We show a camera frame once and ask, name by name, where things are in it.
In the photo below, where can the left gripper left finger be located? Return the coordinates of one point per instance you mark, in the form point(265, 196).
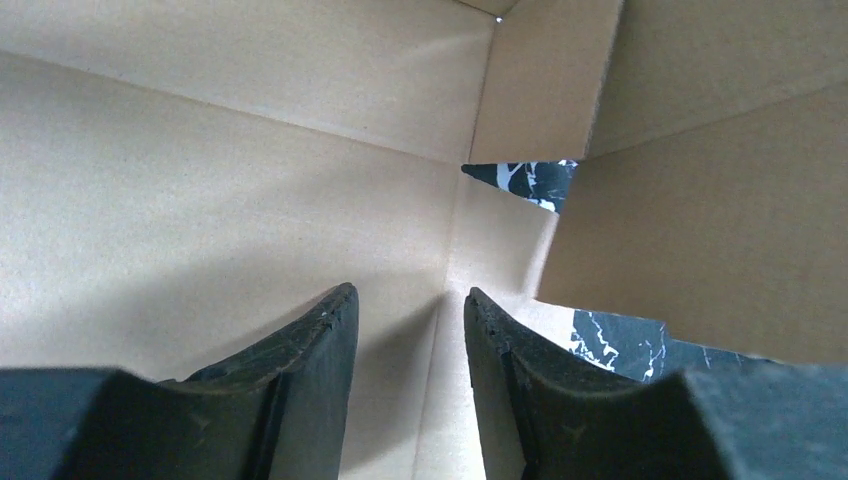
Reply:
point(274, 410)

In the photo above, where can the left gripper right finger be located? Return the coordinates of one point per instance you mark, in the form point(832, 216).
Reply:
point(625, 400)

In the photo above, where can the brown cardboard box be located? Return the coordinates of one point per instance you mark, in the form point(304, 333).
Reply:
point(181, 178)

